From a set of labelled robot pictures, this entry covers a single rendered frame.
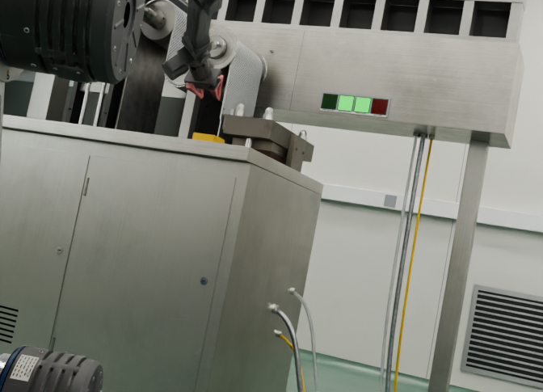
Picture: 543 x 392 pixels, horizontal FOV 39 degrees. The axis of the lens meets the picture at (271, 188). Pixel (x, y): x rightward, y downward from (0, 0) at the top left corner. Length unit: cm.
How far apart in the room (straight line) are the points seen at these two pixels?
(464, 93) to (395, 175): 245
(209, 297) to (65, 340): 48
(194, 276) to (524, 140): 316
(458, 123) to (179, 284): 106
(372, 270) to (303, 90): 241
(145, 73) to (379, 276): 263
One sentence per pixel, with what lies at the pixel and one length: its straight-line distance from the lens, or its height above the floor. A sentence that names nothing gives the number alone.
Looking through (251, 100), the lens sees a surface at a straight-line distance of 267.
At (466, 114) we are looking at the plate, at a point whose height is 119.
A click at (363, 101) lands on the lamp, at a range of 266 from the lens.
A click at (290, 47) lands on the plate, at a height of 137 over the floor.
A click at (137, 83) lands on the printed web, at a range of 275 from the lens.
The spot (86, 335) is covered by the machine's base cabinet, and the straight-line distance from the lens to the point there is 231.
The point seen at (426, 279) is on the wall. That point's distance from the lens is 490.
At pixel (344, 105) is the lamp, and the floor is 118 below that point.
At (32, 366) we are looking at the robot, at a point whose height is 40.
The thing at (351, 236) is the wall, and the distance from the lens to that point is 503.
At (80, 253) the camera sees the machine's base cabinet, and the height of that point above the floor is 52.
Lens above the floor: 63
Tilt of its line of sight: 5 degrees up
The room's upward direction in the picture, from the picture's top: 11 degrees clockwise
